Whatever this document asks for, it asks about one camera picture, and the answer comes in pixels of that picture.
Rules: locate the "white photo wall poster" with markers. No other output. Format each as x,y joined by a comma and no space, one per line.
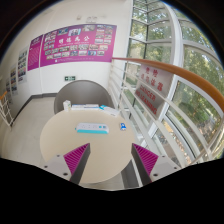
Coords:
13,81
22,66

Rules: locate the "long white and teal box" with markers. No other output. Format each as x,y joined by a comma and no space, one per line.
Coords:
110,110

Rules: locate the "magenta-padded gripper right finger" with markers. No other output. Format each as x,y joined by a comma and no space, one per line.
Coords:
151,165

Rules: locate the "narrow magenta poster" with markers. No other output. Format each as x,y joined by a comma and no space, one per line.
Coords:
34,53

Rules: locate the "white railing with wooden handrail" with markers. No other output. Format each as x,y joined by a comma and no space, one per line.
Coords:
166,65

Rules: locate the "large magenta photo poster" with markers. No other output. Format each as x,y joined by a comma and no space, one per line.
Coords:
78,45

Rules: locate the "green exit sign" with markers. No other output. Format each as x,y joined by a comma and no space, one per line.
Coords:
70,78

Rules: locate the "grey curved chair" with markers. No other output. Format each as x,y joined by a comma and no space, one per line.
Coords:
85,91

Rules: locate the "small upright white box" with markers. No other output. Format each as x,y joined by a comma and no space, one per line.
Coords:
67,105

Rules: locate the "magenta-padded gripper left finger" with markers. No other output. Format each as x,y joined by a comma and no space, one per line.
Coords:
71,164

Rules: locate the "white and teal power strip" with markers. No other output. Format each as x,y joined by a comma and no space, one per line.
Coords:
92,128

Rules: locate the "white window frame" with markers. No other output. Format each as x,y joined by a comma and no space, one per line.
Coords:
179,36

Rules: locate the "clear warning sign red lettering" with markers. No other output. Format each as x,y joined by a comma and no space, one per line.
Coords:
151,90

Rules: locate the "flat white box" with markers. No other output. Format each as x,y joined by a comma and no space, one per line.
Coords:
78,107
92,106

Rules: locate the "short white railing orange handrail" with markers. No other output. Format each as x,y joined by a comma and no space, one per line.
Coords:
6,111

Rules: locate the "white and blue charger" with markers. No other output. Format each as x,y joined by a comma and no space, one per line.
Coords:
123,126

